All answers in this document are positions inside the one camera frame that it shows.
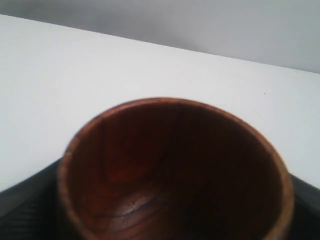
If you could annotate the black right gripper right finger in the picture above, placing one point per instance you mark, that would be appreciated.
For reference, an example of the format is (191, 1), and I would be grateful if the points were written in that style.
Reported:
(306, 217)

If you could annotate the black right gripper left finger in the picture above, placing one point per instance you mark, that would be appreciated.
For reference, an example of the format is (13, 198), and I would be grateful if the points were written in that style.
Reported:
(28, 210)

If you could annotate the brown wooden cup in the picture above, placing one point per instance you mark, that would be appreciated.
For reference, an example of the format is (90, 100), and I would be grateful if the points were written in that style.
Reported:
(172, 169)

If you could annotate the white backdrop curtain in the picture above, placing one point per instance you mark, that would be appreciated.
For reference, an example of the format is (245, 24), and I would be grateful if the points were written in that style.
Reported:
(283, 33)

